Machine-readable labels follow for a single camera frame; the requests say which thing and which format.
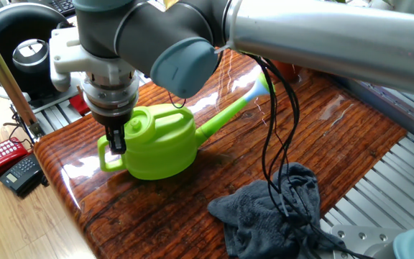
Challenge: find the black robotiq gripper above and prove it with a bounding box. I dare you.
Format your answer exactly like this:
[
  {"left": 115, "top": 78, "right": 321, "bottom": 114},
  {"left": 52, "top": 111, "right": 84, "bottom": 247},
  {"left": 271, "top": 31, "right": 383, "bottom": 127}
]
[{"left": 92, "top": 107, "right": 133, "bottom": 156}]

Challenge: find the green plastic watering can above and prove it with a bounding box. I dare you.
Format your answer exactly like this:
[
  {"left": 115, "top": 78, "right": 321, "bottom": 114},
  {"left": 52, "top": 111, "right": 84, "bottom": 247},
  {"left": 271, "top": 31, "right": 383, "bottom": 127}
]
[{"left": 96, "top": 71, "right": 277, "bottom": 181}]

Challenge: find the potted plant in terracotta pot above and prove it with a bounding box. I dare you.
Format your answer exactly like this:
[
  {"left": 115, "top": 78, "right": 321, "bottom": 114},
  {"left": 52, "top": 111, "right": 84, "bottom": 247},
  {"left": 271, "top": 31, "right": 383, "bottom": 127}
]
[{"left": 270, "top": 59, "right": 302, "bottom": 82}]

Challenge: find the red peg board with pegs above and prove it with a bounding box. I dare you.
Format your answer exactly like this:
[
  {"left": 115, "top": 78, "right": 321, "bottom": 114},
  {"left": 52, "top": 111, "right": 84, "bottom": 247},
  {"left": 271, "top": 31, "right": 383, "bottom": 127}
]
[{"left": 69, "top": 93, "right": 91, "bottom": 117}]

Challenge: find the black telephone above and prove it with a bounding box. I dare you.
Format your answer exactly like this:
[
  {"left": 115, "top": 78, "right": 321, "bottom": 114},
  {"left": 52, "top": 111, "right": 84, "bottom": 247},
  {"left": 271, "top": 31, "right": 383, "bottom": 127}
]
[{"left": 0, "top": 153, "right": 47, "bottom": 197}]

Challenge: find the red telephone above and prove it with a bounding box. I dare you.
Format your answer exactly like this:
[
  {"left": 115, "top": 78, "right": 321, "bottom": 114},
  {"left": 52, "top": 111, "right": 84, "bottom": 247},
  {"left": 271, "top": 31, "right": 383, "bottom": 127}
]
[{"left": 0, "top": 137, "right": 30, "bottom": 178}]

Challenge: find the black computer keyboard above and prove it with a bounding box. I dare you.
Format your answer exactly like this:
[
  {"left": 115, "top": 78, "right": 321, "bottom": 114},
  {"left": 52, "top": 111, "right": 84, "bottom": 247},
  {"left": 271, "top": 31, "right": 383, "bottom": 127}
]
[{"left": 47, "top": 0, "right": 76, "bottom": 17}]

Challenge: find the dark grey crumpled towel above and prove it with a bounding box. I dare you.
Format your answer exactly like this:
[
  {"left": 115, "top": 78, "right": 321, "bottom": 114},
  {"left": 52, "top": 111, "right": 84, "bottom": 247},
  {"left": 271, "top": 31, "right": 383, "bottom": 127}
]
[{"left": 207, "top": 162, "right": 346, "bottom": 259}]

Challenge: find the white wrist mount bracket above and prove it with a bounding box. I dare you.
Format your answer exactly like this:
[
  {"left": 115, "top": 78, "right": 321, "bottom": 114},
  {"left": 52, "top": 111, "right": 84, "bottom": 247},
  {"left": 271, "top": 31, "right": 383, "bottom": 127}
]
[{"left": 48, "top": 27, "right": 137, "bottom": 93}]

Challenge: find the tan frame post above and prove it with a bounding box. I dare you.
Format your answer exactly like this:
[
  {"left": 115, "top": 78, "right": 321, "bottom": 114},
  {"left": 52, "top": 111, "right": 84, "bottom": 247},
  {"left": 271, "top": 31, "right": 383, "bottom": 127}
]
[{"left": 0, "top": 16, "right": 45, "bottom": 138}]

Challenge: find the black cable bundle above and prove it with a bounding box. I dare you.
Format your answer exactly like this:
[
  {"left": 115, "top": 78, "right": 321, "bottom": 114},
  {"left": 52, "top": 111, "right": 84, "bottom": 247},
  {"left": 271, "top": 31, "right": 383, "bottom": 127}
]
[{"left": 166, "top": 50, "right": 375, "bottom": 259}]

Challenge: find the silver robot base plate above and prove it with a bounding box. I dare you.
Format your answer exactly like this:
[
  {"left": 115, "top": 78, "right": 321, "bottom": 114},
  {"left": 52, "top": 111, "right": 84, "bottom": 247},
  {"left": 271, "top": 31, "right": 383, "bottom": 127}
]
[{"left": 318, "top": 224, "right": 405, "bottom": 259}]

